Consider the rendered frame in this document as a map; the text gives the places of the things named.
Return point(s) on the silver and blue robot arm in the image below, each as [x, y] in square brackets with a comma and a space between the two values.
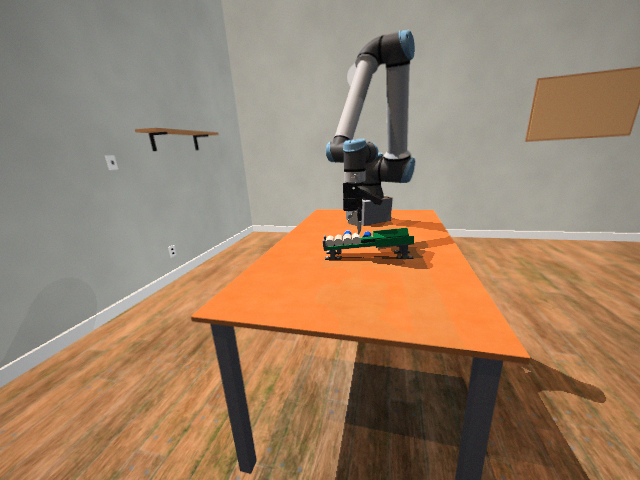
[395, 50]

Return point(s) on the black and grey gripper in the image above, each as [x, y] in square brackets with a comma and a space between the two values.
[352, 201]

